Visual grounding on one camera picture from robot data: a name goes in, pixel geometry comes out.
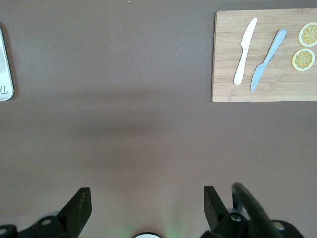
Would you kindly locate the cream tray with bear print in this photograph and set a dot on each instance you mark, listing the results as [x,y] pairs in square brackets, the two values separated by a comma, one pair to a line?
[5,74]

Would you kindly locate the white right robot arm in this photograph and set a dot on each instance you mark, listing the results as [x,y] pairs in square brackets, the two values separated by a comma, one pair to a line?
[146,236]

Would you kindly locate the wooden cutting board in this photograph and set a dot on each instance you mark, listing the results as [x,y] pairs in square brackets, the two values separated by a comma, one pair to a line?
[272,89]

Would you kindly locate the yellow lemon slice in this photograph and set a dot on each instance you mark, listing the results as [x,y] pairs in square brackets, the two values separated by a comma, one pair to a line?
[303,59]
[309,34]

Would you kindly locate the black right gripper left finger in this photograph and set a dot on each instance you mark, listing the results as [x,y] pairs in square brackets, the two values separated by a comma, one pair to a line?
[71,218]

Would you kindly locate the grey plastic knife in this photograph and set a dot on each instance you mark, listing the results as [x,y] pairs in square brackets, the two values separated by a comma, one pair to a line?
[268,58]

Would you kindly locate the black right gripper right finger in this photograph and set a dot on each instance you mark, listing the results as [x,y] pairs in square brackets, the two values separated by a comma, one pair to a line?
[215,218]

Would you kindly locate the white plastic knife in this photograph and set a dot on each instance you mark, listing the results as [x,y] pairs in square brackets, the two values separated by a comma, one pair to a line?
[245,49]

